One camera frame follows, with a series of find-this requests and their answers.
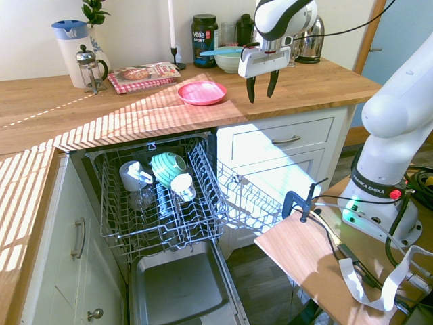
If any pink plastic plate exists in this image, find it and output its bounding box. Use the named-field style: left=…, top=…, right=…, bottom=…
left=177, top=81, right=228, bottom=106

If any grey round cable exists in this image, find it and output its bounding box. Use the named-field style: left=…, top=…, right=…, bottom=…
left=314, top=202, right=412, bottom=257

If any white mug with handle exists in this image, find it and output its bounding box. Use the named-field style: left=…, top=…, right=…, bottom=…
left=118, top=160, right=154, bottom=192

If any stainless steel kettle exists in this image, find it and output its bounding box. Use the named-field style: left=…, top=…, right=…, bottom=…
left=293, top=15, right=326, bottom=65

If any round metal cabinet knob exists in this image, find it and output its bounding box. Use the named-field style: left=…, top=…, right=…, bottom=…
left=87, top=307, right=105, bottom=323

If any clear glass handled cup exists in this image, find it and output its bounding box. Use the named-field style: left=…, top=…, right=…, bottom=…
left=287, top=43, right=302, bottom=68

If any metal drawer handle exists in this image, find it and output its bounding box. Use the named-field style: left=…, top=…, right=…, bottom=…
left=271, top=135, right=302, bottom=146

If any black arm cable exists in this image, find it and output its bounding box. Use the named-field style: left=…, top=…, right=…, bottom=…
left=291, top=0, right=397, bottom=42

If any black adapter with cable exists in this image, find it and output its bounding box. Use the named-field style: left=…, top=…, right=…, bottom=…
left=314, top=209, right=384, bottom=289

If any small white cup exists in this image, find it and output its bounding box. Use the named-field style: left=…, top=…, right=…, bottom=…
left=170, top=172, right=198, bottom=202

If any grey wire dishwasher rack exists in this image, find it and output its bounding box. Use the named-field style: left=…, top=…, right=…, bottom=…
left=99, top=134, right=228, bottom=265

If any clear glass jar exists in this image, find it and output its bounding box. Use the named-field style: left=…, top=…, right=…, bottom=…
left=219, top=22, right=238, bottom=48

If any metal cabinet bar handle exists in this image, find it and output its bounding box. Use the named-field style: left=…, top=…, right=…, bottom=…
left=70, top=217, right=87, bottom=260

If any white flat ribbon cable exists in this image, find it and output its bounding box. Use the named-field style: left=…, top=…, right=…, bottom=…
left=338, top=245, right=433, bottom=312

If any white drawer cabinet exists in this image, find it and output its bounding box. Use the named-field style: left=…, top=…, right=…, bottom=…
left=215, top=104, right=359, bottom=260

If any black cable bundle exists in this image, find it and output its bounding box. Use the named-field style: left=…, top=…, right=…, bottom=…
left=401, top=165, right=433, bottom=208

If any blue screw clamp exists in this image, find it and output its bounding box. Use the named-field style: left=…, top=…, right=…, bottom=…
left=281, top=177, right=329, bottom=224

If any grey dishwasher door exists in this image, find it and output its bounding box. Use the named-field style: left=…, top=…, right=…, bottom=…
left=127, top=236, right=252, bottom=325

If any white water jug blue lid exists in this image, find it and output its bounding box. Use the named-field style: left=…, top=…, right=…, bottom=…
left=51, top=19, right=102, bottom=89

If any teal ribbed bowl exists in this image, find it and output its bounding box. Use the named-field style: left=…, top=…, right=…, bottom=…
left=150, top=152, right=187, bottom=190

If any black tumbler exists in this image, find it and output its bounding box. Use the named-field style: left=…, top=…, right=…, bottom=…
left=155, top=183, right=175, bottom=218

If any clear drinking glass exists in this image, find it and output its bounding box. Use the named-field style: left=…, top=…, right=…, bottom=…
left=128, top=187, right=156, bottom=211

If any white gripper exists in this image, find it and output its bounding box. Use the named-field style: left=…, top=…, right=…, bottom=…
left=237, top=45, right=293, bottom=104

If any black candle holder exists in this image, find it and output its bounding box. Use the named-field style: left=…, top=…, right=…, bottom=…
left=169, top=47, right=187, bottom=71

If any blue door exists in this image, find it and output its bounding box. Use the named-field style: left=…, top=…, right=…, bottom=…
left=353, top=0, right=433, bottom=87

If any white corner cabinet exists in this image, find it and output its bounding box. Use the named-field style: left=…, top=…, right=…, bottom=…
left=19, top=151, right=127, bottom=325

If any glass french press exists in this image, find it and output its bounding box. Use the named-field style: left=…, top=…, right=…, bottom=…
left=74, top=44, right=109, bottom=95

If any white tall candle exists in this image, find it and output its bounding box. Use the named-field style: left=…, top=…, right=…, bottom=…
left=167, top=0, right=177, bottom=49

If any light blue spatula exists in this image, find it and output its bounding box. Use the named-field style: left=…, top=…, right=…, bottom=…
left=199, top=46, right=245, bottom=57

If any black Vega Sport tub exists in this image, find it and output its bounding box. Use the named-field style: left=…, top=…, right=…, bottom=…
left=191, top=14, right=219, bottom=69

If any pale green ceramic bowl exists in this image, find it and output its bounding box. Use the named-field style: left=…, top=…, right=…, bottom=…
left=214, top=50, right=252, bottom=75

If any white vase blue pattern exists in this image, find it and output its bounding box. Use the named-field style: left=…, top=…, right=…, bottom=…
left=88, top=26, right=112, bottom=72

